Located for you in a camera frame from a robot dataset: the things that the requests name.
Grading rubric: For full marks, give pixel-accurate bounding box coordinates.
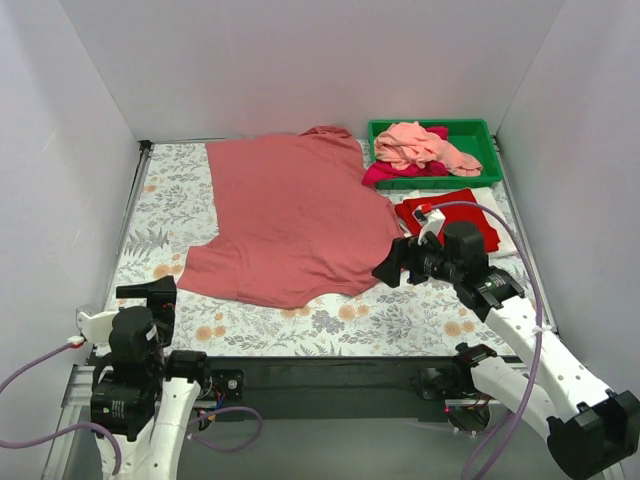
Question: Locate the dusty pink t shirt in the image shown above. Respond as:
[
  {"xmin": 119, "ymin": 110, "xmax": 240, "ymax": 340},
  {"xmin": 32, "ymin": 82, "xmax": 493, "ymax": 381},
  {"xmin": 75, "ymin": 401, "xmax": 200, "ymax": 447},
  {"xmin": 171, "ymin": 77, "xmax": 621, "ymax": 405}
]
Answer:
[{"xmin": 178, "ymin": 126, "xmax": 402, "ymax": 309}]

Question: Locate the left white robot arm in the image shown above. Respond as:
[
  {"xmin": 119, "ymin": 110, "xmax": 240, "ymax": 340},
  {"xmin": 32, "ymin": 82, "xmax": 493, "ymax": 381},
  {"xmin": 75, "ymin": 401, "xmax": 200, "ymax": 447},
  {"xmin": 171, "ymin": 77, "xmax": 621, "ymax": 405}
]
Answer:
[{"xmin": 77, "ymin": 275, "xmax": 213, "ymax": 479}]

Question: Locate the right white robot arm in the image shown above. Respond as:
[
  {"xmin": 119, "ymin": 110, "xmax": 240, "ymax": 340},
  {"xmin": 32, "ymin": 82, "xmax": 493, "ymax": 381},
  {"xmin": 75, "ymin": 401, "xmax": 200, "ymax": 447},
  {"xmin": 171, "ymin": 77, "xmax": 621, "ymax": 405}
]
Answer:
[{"xmin": 373, "ymin": 222, "xmax": 639, "ymax": 479}]

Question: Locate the folded white t shirt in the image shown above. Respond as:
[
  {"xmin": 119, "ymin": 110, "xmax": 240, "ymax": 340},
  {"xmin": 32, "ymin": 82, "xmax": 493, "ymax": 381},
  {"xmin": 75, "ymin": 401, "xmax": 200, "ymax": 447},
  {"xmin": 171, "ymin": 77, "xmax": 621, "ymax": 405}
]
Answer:
[{"xmin": 397, "ymin": 187, "xmax": 524, "ymax": 259}]

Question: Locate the folded red t shirt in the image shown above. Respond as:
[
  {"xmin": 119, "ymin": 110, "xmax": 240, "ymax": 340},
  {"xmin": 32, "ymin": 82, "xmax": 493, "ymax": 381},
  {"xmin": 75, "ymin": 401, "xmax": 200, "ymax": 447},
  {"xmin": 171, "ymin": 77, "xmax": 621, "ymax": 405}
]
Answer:
[{"xmin": 394, "ymin": 189, "xmax": 500, "ymax": 253}]

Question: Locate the floral patterned table mat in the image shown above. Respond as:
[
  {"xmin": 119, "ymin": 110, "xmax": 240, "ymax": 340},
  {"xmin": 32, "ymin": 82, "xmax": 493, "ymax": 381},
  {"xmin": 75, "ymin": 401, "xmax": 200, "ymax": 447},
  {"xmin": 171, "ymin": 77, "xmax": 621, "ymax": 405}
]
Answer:
[{"xmin": 111, "ymin": 143, "xmax": 512, "ymax": 356}]

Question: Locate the magenta t shirt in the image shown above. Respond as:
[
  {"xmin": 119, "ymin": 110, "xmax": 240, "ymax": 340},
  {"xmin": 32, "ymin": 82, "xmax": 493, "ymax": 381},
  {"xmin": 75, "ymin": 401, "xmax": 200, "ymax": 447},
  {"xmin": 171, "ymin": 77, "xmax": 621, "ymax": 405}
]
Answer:
[{"xmin": 362, "ymin": 122, "xmax": 451, "ymax": 186}]

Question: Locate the green plastic bin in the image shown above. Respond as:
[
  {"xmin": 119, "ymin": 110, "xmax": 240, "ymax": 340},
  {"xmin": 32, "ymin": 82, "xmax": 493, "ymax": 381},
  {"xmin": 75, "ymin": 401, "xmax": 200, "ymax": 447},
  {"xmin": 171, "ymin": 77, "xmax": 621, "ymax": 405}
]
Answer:
[{"xmin": 376, "ymin": 118, "xmax": 503, "ymax": 190}]

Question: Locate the peach t shirt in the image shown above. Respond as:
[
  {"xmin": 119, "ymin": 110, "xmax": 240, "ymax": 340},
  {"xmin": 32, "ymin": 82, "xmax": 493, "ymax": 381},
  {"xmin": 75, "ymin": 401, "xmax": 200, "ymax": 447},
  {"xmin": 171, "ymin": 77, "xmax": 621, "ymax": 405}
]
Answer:
[{"xmin": 373, "ymin": 121, "xmax": 483, "ymax": 177}]

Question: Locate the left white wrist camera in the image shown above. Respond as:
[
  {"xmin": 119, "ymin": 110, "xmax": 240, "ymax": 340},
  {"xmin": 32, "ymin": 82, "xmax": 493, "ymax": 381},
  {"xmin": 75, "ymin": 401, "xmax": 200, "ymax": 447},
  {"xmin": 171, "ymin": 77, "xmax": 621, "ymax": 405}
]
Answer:
[{"xmin": 67, "ymin": 306, "xmax": 118, "ymax": 349}]

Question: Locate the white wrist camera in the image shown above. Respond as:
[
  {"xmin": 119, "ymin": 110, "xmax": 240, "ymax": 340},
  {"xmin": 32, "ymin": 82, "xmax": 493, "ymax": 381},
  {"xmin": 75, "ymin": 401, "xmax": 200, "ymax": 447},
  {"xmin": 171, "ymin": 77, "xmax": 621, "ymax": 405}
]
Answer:
[
  {"xmin": 412, "ymin": 204, "xmax": 446, "ymax": 245},
  {"xmin": 67, "ymin": 306, "xmax": 118, "ymax": 349}
]

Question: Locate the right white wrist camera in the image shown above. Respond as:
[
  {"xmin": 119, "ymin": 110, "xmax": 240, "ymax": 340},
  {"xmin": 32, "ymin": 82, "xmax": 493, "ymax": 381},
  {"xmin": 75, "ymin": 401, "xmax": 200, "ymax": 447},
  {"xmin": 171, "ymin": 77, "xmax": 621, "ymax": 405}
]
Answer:
[{"xmin": 412, "ymin": 204, "xmax": 446, "ymax": 245}]

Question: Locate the aluminium frame rail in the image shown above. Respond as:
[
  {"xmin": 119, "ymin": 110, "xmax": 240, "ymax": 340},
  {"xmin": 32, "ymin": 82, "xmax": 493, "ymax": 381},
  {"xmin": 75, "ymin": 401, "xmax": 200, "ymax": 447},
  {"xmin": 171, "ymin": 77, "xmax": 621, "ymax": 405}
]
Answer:
[{"xmin": 39, "ymin": 362, "xmax": 626, "ymax": 480}]

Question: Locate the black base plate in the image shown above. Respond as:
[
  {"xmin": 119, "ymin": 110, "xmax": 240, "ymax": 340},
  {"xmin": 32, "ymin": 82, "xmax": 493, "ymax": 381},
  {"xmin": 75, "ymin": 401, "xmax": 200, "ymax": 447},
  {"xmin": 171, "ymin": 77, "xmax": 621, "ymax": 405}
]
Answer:
[{"xmin": 89, "ymin": 352, "xmax": 571, "ymax": 426}]

